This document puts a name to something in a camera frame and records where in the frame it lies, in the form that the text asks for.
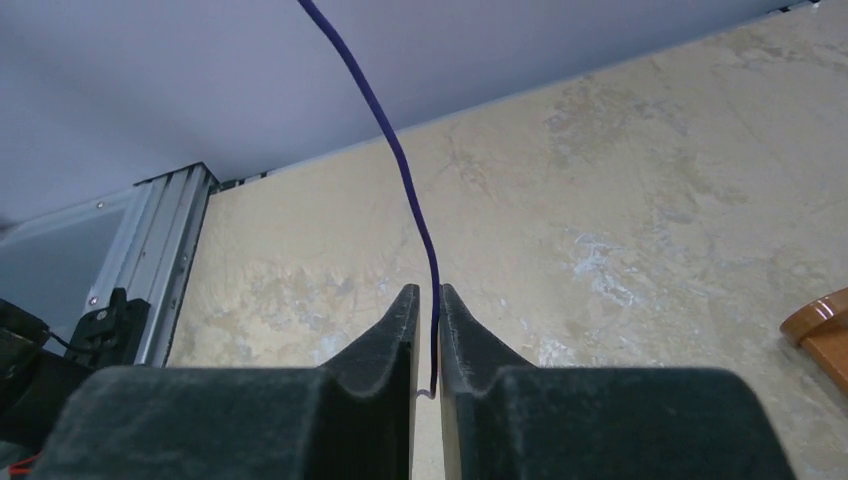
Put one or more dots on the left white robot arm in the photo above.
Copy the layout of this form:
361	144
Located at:
40	370

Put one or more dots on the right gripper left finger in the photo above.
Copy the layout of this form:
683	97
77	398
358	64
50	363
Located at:
351	417

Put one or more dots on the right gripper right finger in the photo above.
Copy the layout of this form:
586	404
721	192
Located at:
505	418

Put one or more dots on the wooden three-tier shelf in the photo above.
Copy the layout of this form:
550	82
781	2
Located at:
820	329

